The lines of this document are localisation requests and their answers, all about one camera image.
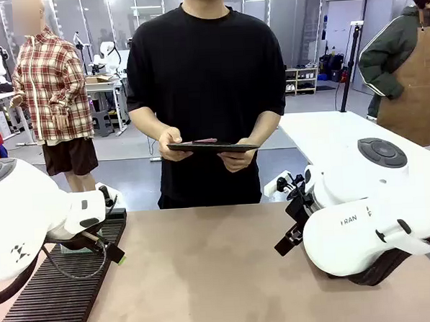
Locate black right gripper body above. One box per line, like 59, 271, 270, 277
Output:
284, 193, 313, 234

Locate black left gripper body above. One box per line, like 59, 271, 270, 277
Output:
56, 226, 109, 254

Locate black tray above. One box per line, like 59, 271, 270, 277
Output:
166, 137, 262, 158

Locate person's left forearm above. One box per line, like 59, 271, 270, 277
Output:
247, 110, 284, 146

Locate person's right forearm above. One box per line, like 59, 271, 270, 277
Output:
127, 104, 172, 145

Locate black slotted PCB rack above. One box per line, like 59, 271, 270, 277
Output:
0, 207, 133, 322

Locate person's left hand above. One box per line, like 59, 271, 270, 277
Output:
216, 136, 260, 174

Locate person's right hand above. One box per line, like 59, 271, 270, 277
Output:
157, 125, 194, 163

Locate grey step stool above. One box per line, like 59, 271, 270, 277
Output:
91, 109, 116, 139

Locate white shoe rack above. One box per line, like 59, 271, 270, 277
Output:
285, 66, 321, 97

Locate white desk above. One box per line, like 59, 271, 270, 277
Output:
83, 76, 132, 139

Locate mannequin in plaid shirt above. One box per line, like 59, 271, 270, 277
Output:
4, 0, 101, 196

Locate black bags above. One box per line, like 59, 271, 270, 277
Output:
318, 52, 345, 84

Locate black tripod pole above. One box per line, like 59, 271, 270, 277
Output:
335, 20, 369, 113

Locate person's black t-shirt torso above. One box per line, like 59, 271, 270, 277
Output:
121, 0, 293, 212

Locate cardboard box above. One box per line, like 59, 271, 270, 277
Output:
84, 74, 115, 86

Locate person in brown apron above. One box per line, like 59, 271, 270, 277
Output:
354, 0, 430, 151

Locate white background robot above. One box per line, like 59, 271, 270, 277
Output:
98, 39, 124, 73

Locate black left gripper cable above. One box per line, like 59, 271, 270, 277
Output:
41, 232, 111, 283

